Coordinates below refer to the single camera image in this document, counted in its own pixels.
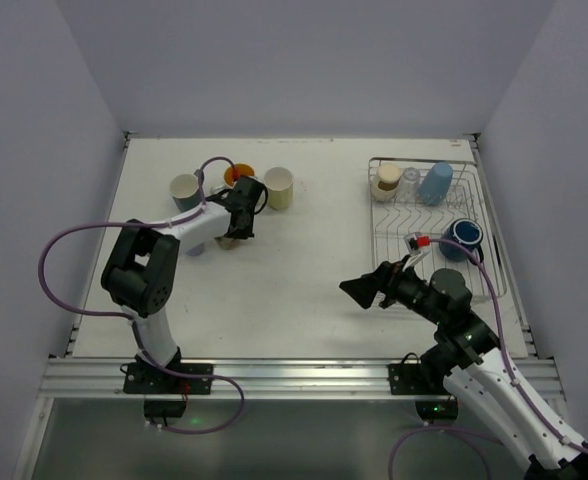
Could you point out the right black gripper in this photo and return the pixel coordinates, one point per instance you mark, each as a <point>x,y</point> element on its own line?
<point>384,284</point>

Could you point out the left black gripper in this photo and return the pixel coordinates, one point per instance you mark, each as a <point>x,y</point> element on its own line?
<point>246,226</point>

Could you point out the floral mug orange inside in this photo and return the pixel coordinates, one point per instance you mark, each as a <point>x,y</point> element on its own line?
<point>231,175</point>

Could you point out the pale yellow mug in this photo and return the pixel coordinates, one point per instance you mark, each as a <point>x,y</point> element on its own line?
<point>279,183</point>

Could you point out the grey teal mug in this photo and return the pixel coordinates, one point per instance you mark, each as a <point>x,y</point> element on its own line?
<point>184,190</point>

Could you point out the lavender plastic cup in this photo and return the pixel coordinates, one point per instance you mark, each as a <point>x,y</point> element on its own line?
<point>196,250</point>

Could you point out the cream tumbler brown band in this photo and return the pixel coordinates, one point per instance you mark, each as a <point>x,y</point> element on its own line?
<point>385,182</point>

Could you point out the dark blue mug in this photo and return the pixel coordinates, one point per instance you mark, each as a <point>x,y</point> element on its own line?
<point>464,232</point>

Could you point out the beige speckled cup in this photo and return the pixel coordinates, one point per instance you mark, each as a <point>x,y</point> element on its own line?
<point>225,243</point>

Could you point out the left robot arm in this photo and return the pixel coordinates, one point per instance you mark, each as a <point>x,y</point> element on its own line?
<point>140,271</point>

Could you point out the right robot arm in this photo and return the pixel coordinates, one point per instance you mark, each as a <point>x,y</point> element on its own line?
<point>468,362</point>

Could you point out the clear glass cup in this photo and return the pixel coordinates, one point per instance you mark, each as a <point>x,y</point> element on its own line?
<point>408,185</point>

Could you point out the light blue plastic cup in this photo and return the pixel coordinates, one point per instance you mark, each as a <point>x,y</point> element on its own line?
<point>434,187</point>

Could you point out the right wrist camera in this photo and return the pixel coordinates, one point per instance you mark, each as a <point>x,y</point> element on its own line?
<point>418,246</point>

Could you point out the wire dish rack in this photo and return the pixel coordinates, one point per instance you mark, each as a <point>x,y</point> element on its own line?
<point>392,220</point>

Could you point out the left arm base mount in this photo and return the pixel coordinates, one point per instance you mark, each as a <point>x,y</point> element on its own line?
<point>144,379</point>

